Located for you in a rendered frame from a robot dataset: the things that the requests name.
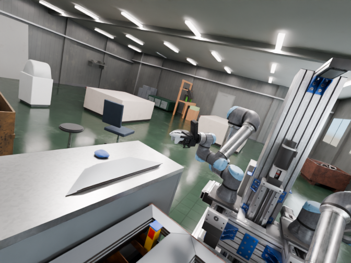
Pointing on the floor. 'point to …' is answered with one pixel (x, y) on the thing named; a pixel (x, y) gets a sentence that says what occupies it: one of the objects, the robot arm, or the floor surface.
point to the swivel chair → (115, 119)
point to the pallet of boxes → (146, 92)
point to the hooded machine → (35, 84)
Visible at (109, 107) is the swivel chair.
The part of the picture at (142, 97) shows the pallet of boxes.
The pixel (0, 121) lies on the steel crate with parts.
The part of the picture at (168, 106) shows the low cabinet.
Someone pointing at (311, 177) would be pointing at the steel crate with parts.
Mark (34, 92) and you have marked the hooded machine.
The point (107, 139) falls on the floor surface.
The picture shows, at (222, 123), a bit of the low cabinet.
